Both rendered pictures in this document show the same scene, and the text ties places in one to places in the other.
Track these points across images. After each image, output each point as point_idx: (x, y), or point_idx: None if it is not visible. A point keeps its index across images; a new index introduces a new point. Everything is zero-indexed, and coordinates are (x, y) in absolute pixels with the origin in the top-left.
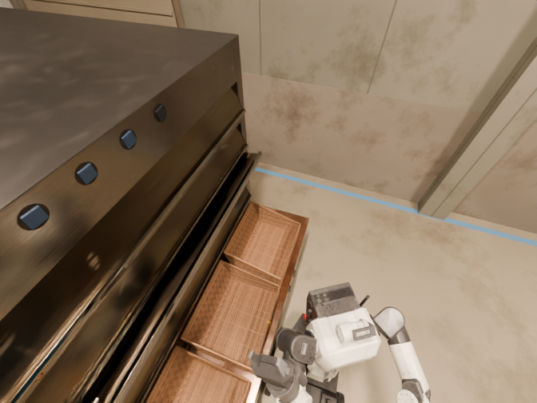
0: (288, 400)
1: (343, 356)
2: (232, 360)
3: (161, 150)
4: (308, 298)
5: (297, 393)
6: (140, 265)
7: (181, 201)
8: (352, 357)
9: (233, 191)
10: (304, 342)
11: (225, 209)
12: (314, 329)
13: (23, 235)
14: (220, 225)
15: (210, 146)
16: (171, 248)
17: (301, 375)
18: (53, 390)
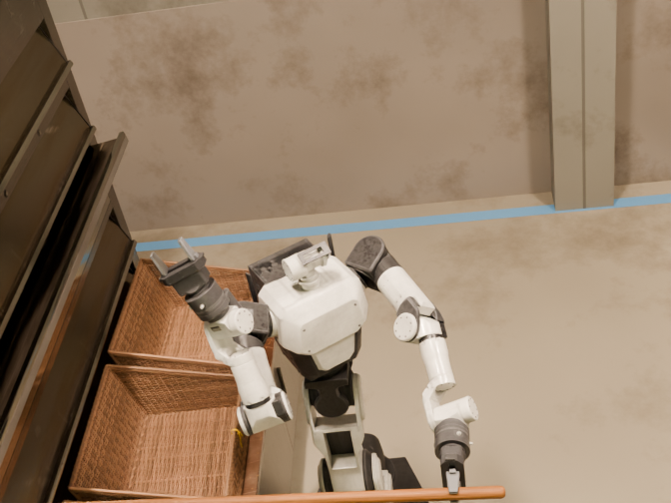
0: (216, 305)
1: (307, 307)
2: (179, 495)
3: None
4: (254, 282)
5: (226, 301)
6: None
7: (8, 208)
8: (322, 305)
9: (91, 198)
10: (249, 307)
11: (85, 219)
12: (264, 299)
13: None
14: (84, 242)
15: (31, 119)
16: (13, 276)
17: (233, 296)
18: None
